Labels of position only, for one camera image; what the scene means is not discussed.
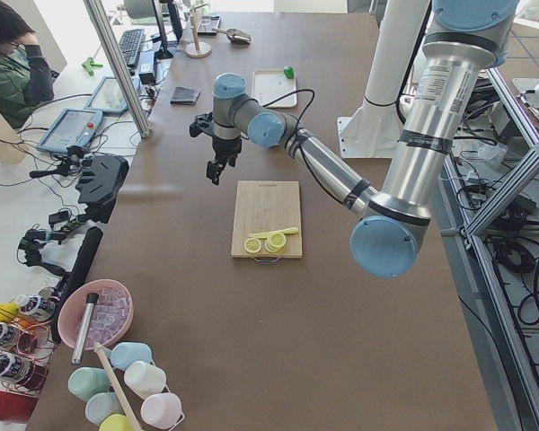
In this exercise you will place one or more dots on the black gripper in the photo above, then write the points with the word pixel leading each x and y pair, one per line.
pixel 226 146

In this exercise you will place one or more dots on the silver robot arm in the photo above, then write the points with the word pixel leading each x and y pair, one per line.
pixel 464 38

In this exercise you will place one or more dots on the pink bowl with ice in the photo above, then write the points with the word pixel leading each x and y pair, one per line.
pixel 112 314

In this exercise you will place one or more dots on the bamboo cutting board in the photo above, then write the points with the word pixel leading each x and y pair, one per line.
pixel 265 206

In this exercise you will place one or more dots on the grey folded cloth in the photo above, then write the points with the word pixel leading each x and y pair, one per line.
pixel 184 95

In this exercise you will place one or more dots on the lower lemon slice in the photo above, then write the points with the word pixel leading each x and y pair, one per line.
pixel 252 245

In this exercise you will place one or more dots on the lemon slice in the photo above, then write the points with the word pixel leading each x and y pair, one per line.
pixel 275 242
pixel 252 245

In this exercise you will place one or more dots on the upper lemon slice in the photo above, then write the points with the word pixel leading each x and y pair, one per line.
pixel 275 242

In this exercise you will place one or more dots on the cream rabbit tray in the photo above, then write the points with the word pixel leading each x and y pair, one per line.
pixel 271 88

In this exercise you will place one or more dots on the wooden mug tree stand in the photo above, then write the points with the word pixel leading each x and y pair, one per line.
pixel 197 48

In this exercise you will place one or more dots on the green lime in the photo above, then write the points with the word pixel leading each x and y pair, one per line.
pixel 289 72

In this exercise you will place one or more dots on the black monitor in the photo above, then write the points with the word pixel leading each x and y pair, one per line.
pixel 166 48

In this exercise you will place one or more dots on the upper teach pendant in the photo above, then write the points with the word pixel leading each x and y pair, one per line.
pixel 107 97

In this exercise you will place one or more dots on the teach pendant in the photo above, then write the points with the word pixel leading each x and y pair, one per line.
pixel 72 127
pixel 107 97

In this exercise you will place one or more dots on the metal scoop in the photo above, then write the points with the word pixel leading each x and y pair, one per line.
pixel 235 36

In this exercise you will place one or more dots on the lower teach pendant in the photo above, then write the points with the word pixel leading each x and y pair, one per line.
pixel 72 127

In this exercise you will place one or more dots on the black keyboard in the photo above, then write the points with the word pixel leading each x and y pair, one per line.
pixel 129 45

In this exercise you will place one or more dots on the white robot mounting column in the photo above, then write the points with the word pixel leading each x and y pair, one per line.
pixel 374 128

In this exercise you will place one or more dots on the wooden cup rack pole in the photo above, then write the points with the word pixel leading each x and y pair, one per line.
pixel 124 403

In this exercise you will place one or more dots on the seated person green jacket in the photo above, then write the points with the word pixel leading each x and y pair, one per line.
pixel 26 80

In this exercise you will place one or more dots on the white cup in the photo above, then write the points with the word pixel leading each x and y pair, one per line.
pixel 144 379

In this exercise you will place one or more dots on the pink cup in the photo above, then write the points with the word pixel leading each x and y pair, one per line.
pixel 162 410

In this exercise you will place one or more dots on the mint green cup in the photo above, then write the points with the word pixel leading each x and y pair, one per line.
pixel 85 382

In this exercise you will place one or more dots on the grey blue cup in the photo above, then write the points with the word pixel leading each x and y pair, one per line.
pixel 102 405

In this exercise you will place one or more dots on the yellow cup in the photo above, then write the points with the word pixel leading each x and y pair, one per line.
pixel 116 422

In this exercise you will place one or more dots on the aluminium frame post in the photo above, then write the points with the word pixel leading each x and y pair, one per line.
pixel 118 66

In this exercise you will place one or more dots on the black robot camera mount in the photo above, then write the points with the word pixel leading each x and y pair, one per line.
pixel 101 178

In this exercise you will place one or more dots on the copper wire bottle rack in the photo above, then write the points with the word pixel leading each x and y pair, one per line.
pixel 30 340

